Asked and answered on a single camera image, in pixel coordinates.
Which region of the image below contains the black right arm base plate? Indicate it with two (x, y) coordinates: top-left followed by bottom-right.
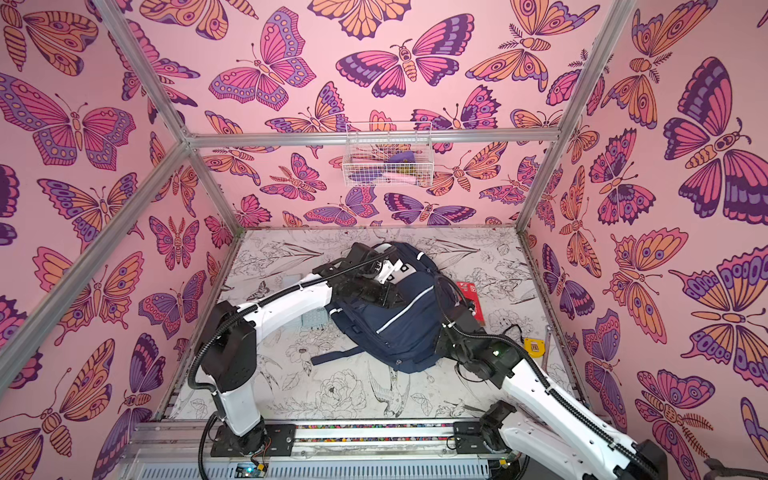
(451, 420), (499, 454)

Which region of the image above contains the white wire wall basket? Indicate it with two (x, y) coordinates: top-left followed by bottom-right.
(340, 121), (435, 188)

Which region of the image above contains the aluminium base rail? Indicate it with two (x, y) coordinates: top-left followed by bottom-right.
(115, 418), (539, 479)

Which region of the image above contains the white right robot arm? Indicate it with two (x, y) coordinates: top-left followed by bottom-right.
(436, 306), (668, 479)

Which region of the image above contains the small green circuit board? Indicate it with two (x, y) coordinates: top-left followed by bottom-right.
(234, 462), (267, 479)

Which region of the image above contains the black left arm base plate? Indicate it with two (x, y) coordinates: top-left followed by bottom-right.
(210, 424), (297, 458)

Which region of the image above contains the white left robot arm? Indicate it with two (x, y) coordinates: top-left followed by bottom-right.
(186, 243), (404, 439)

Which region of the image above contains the navy blue student backpack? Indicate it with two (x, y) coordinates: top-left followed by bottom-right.
(311, 242), (443, 374)

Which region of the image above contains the red pencil box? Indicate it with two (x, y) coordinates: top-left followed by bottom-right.
(457, 282), (485, 325)

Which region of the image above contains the yellow tape measure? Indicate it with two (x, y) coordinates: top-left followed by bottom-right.
(523, 338), (547, 358)

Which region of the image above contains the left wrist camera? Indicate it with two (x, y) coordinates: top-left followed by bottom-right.
(374, 260), (403, 284)

